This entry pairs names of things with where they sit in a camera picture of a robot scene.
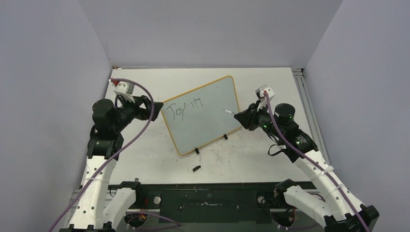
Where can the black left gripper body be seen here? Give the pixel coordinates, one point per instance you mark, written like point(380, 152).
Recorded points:
point(127, 113)

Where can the yellow framed whiteboard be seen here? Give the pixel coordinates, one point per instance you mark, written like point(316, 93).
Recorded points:
point(196, 118)

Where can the black marker cap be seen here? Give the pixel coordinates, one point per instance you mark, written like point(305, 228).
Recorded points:
point(196, 168)

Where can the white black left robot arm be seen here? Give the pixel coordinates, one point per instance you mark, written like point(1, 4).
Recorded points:
point(104, 147)

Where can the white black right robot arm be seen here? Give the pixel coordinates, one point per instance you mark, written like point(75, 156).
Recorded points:
point(339, 210)

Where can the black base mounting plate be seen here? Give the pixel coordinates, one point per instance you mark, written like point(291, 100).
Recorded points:
point(217, 203)

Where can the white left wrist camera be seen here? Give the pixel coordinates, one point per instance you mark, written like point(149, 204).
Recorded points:
point(123, 90)

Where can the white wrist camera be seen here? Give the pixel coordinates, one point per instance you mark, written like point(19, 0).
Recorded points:
point(265, 94)
point(123, 90)

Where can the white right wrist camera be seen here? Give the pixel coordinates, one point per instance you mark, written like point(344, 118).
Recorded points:
point(265, 94)

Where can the aluminium right side rail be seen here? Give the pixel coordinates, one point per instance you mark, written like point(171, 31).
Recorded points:
point(309, 111)

